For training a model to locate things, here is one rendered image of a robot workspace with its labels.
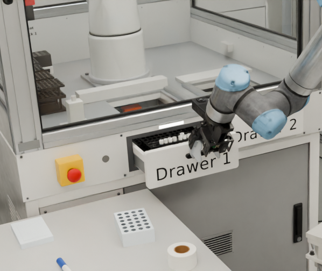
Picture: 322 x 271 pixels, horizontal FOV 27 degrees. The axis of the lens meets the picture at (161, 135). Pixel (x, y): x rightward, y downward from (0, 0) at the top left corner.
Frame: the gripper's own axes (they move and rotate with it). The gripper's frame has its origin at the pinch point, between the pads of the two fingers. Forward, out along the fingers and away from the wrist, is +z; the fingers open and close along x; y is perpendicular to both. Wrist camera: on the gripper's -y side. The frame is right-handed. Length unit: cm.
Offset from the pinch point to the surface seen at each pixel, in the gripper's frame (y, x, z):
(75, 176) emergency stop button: -7.0, -32.9, 9.6
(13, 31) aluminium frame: -36, -43, -20
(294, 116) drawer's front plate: -11.8, 42.6, 12.3
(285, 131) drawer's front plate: -9.2, 39.1, 16.0
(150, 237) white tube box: 19.3, -21.7, 3.6
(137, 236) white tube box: 18.3, -25.1, 3.1
